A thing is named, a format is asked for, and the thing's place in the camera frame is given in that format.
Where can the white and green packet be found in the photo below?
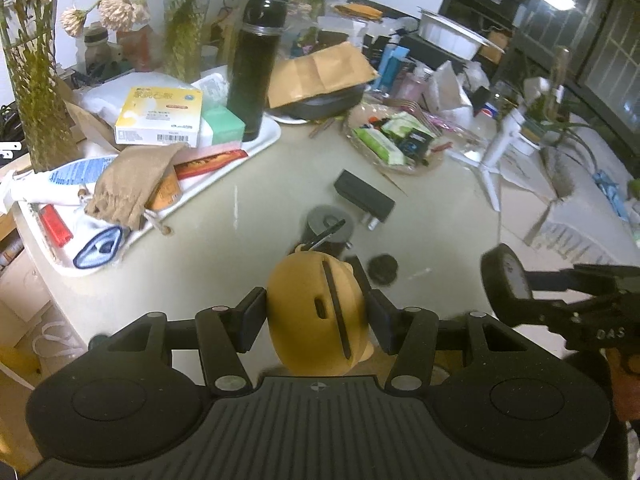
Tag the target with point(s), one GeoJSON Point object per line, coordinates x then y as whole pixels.
{"type": "Point", "coordinates": [402, 122]}

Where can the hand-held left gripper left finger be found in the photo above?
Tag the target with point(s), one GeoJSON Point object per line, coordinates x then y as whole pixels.
{"type": "Point", "coordinates": [252, 317]}

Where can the pink soap bottle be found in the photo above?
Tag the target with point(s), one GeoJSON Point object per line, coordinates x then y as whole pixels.
{"type": "Point", "coordinates": [414, 85]}

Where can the black power adapter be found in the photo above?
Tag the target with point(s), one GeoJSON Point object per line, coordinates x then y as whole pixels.
{"type": "Point", "coordinates": [362, 194]}

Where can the black packet with blue print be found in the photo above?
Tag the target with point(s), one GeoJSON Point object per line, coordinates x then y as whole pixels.
{"type": "Point", "coordinates": [415, 144]}

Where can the striped plastic sleeve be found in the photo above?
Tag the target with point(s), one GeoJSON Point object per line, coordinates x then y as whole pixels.
{"type": "Point", "coordinates": [440, 125]}

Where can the red lighter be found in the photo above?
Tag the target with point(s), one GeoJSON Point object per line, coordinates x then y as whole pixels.
{"type": "Point", "coordinates": [55, 225]}

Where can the dark grey cylinder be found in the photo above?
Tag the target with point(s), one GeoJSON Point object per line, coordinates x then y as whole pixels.
{"type": "Point", "coordinates": [325, 232]}

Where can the white gimbal tripod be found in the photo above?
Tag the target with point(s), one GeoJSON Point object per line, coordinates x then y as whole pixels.
{"type": "Point", "coordinates": [500, 147]}

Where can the green tissue box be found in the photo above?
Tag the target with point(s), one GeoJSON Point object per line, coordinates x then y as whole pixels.
{"type": "Point", "coordinates": [222, 125]}

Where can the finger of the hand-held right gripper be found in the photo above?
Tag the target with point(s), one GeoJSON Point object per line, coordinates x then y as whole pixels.
{"type": "Point", "coordinates": [550, 312]}
{"type": "Point", "coordinates": [590, 280]}

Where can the wooden chopsticks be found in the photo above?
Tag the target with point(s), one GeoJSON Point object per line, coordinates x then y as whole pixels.
{"type": "Point", "coordinates": [325, 128]}

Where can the black thin stick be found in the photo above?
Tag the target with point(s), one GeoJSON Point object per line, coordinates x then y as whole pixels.
{"type": "Point", "coordinates": [327, 234]}

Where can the cola bottle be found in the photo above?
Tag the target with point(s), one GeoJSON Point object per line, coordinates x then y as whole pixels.
{"type": "Point", "coordinates": [487, 107]}

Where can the black ribbed round cap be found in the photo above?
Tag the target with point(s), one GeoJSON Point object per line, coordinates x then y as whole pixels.
{"type": "Point", "coordinates": [383, 269]}

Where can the tall glass vase with stems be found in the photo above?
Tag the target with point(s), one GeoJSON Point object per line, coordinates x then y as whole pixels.
{"type": "Point", "coordinates": [35, 85]}

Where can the black thermos bottle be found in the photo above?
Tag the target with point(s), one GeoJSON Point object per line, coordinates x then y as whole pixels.
{"type": "Point", "coordinates": [252, 70]}

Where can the brown paper envelope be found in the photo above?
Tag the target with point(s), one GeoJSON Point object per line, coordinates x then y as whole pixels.
{"type": "Point", "coordinates": [320, 72]}

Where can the white foil bowl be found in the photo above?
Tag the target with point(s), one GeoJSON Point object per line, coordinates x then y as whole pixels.
{"type": "Point", "coordinates": [450, 35]}

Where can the yellow medicine box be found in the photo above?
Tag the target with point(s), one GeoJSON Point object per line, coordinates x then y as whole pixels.
{"type": "Point", "coordinates": [157, 115]}

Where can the black cabinet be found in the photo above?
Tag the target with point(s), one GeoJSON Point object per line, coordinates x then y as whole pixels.
{"type": "Point", "coordinates": [575, 35]}

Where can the blue and white pouch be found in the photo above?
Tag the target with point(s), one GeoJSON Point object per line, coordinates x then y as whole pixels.
{"type": "Point", "coordinates": [97, 247]}

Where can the yellow cloth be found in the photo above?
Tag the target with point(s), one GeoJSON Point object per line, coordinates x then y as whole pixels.
{"type": "Point", "coordinates": [357, 11]}

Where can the glass plate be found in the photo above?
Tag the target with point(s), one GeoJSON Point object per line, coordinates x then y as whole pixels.
{"type": "Point", "coordinates": [365, 152]}

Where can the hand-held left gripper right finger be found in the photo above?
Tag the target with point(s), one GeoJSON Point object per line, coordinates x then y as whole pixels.
{"type": "Point", "coordinates": [382, 322]}

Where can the thin wooden stick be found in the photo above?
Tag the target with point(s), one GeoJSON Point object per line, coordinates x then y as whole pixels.
{"type": "Point", "coordinates": [395, 184]}

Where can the white and blue tube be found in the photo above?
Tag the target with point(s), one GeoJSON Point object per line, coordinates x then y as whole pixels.
{"type": "Point", "coordinates": [60, 180]}

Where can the blue box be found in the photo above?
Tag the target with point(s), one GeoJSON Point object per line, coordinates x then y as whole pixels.
{"type": "Point", "coordinates": [392, 67]}

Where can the yellow piggy bank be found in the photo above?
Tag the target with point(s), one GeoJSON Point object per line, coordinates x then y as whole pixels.
{"type": "Point", "coordinates": [310, 310]}

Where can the wide glass vase with bamboo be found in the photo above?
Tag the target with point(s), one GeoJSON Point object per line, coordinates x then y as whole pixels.
{"type": "Point", "coordinates": [182, 35]}

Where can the white tray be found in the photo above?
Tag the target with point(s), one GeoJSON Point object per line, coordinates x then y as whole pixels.
{"type": "Point", "coordinates": [260, 142]}

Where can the white plastic bag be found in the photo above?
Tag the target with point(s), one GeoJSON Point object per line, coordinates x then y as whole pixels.
{"type": "Point", "coordinates": [452, 90]}

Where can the black round disc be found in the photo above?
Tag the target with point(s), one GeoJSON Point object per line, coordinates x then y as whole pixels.
{"type": "Point", "coordinates": [505, 285]}

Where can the green wet wipe packet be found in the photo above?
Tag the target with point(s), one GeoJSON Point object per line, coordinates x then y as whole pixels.
{"type": "Point", "coordinates": [377, 145]}

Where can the red long packet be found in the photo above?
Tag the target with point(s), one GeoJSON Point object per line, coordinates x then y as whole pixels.
{"type": "Point", "coordinates": [210, 162]}

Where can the potted green plant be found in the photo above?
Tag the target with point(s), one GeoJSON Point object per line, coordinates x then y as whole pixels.
{"type": "Point", "coordinates": [555, 110]}

